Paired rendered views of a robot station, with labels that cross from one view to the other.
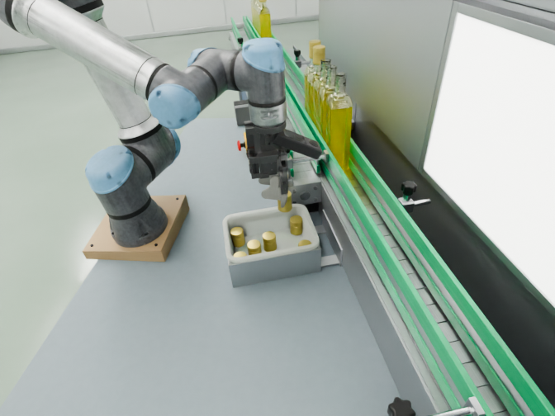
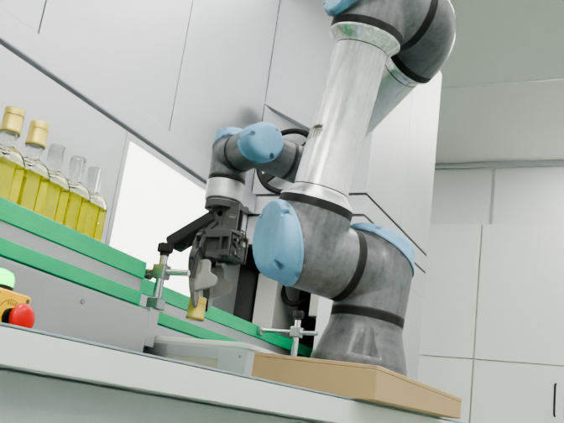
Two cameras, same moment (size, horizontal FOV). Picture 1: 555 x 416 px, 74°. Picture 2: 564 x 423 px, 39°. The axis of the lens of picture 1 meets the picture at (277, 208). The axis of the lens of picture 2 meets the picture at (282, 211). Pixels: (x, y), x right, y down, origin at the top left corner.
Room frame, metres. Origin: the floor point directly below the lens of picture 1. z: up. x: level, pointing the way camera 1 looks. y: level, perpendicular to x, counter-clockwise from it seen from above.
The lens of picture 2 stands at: (1.89, 0.96, 0.68)
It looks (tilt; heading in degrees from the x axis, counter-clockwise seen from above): 16 degrees up; 214
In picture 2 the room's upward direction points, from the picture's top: 8 degrees clockwise
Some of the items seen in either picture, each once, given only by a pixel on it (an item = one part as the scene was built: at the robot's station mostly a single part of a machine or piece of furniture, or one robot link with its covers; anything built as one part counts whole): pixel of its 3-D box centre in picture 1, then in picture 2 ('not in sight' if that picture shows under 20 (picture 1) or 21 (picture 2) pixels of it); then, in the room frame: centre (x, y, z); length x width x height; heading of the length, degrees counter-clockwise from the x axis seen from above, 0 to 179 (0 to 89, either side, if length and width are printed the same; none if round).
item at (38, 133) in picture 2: (319, 54); (38, 134); (1.06, -0.15, 1.14); 0.04 x 0.04 x 0.04
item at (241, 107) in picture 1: (244, 112); not in sight; (1.51, 0.11, 0.79); 0.08 x 0.08 x 0.08; 8
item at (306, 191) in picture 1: (303, 192); (132, 326); (0.82, -0.07, 0.85); 0.09 x 0.04 x 0.07; 98
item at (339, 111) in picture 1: (338, 132); (80, 245); (0.89, -0.18, 0.99); 0.06 x 0.06 x 0.21; 8
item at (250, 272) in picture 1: (281, 242); (200, 372); (0.69, 0.00, 0.79); 0.27 x 0.17 x 0.08; 98
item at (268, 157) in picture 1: (267, 147); (221, 232); (0.71, 0.01, 1.06); 0.09 x 0.08 x 0.12; 96
